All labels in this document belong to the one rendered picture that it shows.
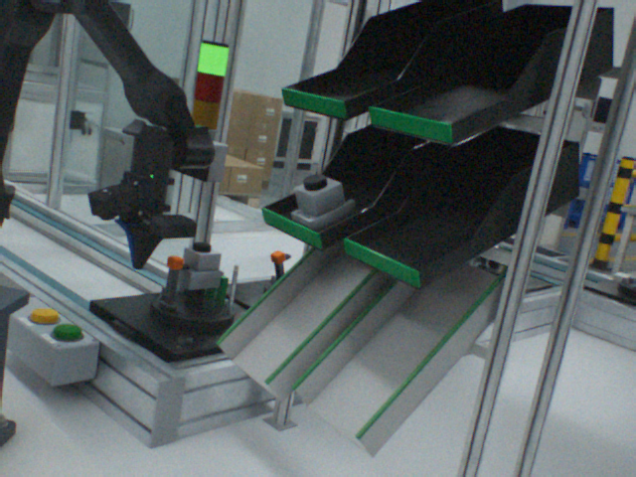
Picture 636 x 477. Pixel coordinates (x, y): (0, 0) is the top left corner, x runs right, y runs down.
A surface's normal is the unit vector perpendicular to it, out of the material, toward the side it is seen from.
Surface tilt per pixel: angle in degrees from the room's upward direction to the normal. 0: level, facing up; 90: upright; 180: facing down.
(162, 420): 90
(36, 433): 0
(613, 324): 90
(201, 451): 0
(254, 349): 45
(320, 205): 90
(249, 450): 0
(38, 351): 90
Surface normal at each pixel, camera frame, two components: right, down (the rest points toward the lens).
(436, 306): -0.43, -0.69
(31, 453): 0.18, -0.96
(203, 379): 0.72, 0.28
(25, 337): -0.68, 0.04
